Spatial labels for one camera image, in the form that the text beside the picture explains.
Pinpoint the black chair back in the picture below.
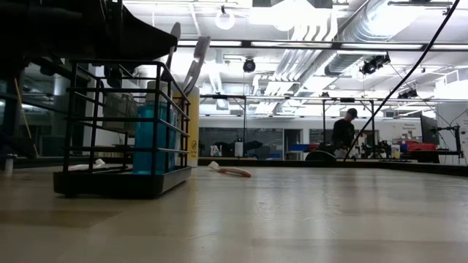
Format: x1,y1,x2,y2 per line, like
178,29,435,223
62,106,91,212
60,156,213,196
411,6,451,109
304,150,338,162

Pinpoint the black workstation frame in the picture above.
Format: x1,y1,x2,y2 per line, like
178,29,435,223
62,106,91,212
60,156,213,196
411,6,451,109
199,94,377,160

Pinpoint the black ceiling dome camera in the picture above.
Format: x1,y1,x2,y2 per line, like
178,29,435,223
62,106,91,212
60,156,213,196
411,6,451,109
242,57,257,74

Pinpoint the yellow post with warning sign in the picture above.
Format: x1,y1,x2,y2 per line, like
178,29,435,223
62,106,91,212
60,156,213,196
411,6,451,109
172,83,201,168

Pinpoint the white ceiling pipe bundle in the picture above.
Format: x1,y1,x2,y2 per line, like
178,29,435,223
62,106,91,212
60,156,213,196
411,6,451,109
272,16,339,87

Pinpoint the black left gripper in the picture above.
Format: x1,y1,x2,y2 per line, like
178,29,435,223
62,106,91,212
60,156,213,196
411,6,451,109
72,0,179,63

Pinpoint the small grey cylinder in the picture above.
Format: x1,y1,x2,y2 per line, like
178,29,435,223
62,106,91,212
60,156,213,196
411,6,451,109
3,153,18,177

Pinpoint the black computer monitor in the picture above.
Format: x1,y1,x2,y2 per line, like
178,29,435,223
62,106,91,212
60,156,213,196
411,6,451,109
419,114,441,147

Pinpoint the black ceiling spotlight cluster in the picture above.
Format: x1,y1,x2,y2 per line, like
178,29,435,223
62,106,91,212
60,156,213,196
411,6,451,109
359,53,392,76

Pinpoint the round ceiling lamp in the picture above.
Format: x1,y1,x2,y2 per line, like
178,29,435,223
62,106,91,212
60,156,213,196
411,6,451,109
214,9,236,31

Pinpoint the yellow cord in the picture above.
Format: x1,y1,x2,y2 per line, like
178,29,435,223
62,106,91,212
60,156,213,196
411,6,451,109
13,77,39,158

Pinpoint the blue mouthwash bottle white cap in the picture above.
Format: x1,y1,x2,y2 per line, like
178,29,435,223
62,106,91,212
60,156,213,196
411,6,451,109
132,80,170,176

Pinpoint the long black cable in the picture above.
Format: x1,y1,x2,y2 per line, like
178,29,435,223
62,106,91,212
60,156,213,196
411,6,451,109
348,0,464,162

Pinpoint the silver ventilation duct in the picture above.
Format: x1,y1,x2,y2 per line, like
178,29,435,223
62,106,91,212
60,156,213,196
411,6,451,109
323,0,407,76

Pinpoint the black wire basket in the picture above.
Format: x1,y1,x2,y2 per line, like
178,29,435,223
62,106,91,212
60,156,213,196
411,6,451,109
52,58,193,200

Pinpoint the long ceiling light bar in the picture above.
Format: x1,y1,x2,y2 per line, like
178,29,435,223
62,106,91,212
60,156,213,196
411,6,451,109
175,38,468,51

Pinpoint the orange and white toothbrush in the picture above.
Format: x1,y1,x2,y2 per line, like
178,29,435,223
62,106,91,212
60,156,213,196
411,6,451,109
207,160,253,179
67,158,107,172

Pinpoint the red storage bin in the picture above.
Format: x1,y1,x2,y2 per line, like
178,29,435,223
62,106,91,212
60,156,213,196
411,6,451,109
401,140,437,153

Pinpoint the person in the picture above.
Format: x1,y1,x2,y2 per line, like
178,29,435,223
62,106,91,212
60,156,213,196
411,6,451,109
331,107,360,159

